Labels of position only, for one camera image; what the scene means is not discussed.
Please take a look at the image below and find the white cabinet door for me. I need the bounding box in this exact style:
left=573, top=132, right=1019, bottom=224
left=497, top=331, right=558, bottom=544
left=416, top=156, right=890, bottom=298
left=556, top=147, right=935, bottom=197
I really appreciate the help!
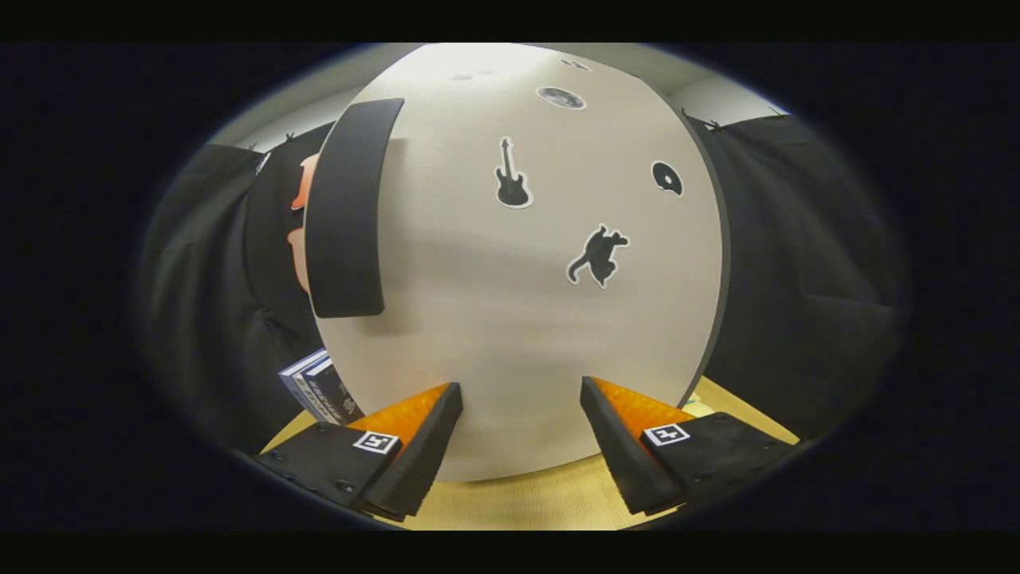
left=303, top=44, right=730, bottom=483

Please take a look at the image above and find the black door handle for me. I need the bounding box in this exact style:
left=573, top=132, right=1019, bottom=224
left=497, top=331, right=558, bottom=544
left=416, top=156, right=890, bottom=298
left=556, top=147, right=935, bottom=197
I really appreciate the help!
left=304, top=97, right=406, bottom=319

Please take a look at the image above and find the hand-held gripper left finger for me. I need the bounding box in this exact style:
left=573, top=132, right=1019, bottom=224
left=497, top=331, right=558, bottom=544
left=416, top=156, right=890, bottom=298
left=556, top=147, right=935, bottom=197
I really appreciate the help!
left=255, top=382, right=464, bottom=522

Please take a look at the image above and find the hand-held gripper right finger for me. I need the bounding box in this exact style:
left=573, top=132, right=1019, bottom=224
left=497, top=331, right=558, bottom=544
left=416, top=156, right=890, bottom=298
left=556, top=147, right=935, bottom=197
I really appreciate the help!
left=580, top=376, right=800, bottom=517

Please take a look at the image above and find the dark blue book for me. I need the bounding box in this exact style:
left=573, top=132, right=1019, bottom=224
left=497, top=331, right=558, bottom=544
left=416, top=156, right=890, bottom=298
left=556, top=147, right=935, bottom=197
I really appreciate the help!
left=278, top=348, right=335, bottom=423
left=293, top=357, right=364, bottom=426

